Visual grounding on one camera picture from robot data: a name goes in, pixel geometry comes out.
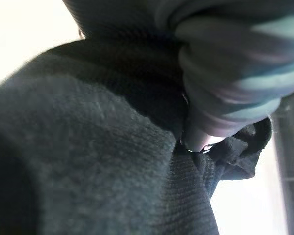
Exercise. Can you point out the dark knit garment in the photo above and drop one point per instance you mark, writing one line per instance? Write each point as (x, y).
(76, 151)

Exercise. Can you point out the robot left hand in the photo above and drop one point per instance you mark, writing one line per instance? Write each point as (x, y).
(230, 73)

